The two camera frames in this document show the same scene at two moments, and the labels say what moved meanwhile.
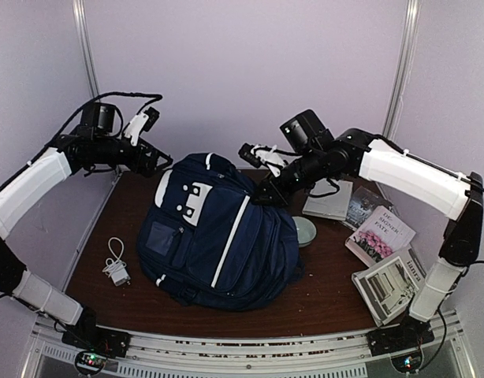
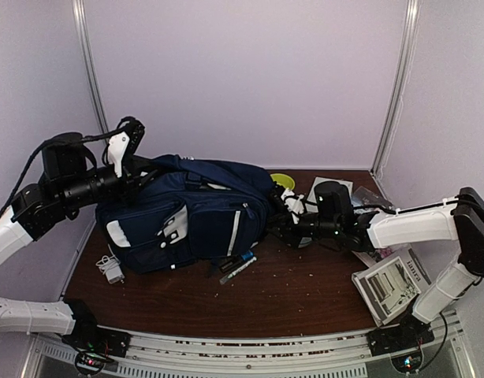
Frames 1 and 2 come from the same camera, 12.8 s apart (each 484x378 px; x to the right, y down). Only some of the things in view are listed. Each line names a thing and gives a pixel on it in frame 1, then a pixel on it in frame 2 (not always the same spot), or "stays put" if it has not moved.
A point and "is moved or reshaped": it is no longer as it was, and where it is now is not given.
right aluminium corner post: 403,68 stays put
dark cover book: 363,202 stays put
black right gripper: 277,187 -> 284,222
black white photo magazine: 389,287 stays put
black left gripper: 148,158 -> 128,178
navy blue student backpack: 204,239 is moved or reshaped
